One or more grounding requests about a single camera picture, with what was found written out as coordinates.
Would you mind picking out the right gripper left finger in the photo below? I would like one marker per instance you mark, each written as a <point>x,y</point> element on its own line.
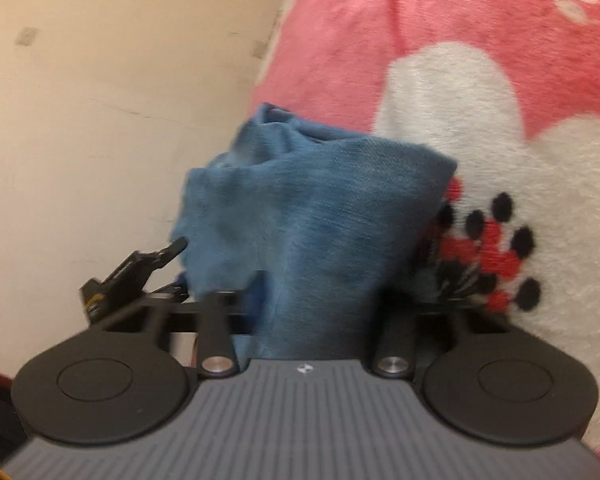
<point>215,320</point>

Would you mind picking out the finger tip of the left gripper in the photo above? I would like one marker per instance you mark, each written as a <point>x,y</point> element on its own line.
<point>120,300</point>

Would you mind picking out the blue denim jeans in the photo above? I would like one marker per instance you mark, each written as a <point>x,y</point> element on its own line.
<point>328,215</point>

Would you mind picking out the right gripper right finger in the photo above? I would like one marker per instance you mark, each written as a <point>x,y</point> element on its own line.
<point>407,335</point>

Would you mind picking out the pink floral bed blanket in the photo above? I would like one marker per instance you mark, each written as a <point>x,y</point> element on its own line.
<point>508,88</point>

